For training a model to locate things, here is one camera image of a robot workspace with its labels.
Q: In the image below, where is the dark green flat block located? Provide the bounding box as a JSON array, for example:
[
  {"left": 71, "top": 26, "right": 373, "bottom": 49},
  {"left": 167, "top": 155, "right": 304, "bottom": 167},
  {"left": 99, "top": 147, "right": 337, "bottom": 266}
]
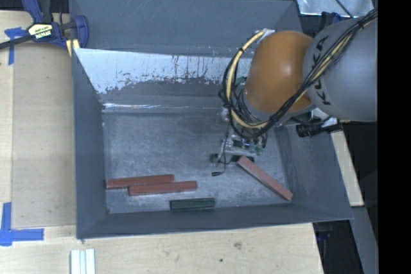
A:
[{"left": 169, "top": 197, "right": 216, "bottom": 211}]

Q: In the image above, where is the red-brown flat block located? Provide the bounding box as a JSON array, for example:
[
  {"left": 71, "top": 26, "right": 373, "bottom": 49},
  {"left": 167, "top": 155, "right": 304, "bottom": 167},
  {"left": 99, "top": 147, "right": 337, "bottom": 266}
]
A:
[
  {"left": 105, "top": 173, "right": 175, "bottom": 191},
  {"left": 236, "top": 155, "right": 294, "bottom": 202},
  {"left": 127, "top": 180, "right": 198, "bottom": 197}
]

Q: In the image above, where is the grey metal bin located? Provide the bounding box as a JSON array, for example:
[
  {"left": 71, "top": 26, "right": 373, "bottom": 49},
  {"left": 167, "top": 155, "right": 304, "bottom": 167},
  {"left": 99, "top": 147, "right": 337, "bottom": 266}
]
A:
[{"left": 67, "top": 0, "right": 354, "bottom": 240}]

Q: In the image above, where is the pale wood flat board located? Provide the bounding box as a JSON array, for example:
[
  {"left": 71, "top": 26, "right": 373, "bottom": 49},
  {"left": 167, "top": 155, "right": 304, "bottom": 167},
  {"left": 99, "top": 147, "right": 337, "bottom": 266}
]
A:
[{"left": 10, "top": 44, "right": 78, "bottom": 230}]

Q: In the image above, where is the black cylinder on white bracket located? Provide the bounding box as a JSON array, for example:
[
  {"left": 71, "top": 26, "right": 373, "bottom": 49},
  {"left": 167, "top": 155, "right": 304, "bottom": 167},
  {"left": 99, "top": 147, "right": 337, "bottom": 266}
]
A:
[{"left": 295, "top": 117, "right": 343, "bottom": 139}]

